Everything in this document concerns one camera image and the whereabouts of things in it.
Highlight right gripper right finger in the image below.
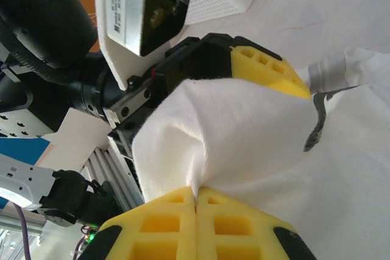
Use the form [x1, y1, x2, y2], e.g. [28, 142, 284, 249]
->
[196, 186, 317, 260]

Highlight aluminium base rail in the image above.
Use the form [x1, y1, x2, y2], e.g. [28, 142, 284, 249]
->
[0, 146, 146, 245]

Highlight white t-shirt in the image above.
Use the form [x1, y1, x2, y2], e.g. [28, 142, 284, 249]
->
[132, 46, 390, 260]

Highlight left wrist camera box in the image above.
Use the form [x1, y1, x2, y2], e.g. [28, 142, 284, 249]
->
[93, 0, 197, 91]

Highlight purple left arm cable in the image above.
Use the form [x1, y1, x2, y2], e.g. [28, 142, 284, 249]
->
[13, 203, 33, 260]

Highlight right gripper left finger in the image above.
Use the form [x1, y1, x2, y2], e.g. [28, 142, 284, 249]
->
[82, 186, 196, 260]

